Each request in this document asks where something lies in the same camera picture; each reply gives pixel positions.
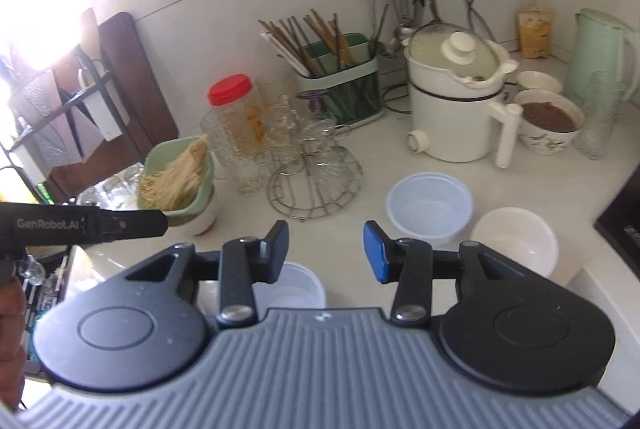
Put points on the roll-up sink drying rack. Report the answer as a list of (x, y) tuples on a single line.
[(47, 299)]

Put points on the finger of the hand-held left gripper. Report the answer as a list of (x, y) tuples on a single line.
[(135, 224)]

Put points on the clear glass on stand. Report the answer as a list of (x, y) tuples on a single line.
[(327, 149), (284, 119)]

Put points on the yellow food packet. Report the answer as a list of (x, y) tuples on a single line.
[(536, 31)]

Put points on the tall clear glass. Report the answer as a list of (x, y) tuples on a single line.
[(274, 91)]

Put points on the person's left hand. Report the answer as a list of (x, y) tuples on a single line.
[(10, 339)]

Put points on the green plastic basket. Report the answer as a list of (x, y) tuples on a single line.
[(200, 189)]

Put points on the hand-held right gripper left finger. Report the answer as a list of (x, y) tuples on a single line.
[(277, 254)]

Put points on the white electric cooking pot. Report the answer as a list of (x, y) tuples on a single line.
[(450, 129)]

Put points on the purple stemmed glass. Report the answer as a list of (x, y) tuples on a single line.
[(312, 99)]

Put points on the bundle of dried noodles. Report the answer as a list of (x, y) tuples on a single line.
[(172, 184)]

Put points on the black stove top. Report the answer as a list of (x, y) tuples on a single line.
[(622, 224)]

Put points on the bunch of chopsticks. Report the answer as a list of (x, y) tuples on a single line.
[(310, 44)]

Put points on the brown wooden cutting board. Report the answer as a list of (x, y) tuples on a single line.
[(145, 99)]

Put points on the plain white bowl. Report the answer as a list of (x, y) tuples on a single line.
[(515, 239)]

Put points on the bowl of brown powder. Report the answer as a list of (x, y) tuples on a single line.
[(547, 119)]

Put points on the wooden spatula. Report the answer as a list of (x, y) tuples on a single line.
[(89, 34)]

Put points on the clear wine glass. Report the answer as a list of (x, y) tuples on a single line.
[(30, 266)]

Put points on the translucent plastic bowl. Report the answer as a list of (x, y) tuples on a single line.
[(300, 281), (430, 209)]

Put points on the grey patterned board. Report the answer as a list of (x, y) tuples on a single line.
[(55, 129)]

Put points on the textured glass tumbler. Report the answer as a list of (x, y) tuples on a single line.
[(220, 149)]

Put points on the tall ribbed glass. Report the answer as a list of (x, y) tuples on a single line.
[(597, 119)]

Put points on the small white bowl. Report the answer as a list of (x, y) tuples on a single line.
[(540, 81)]

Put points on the red lid plastic jar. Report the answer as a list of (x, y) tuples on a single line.
[(235, 119)]

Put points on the pale green pitcher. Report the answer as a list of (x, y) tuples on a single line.
[(597, 49)]

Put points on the white utensil holder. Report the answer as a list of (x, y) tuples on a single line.
[(105, 109)]

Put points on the green chopstick holder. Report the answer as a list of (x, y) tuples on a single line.
[(350, 94)]

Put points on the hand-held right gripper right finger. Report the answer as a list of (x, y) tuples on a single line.
[(376, 254)]

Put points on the black metal dish rack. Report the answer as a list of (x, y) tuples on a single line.
[(30, 129)]

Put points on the white bowl with red mark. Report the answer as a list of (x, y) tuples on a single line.
[(202, 219)]

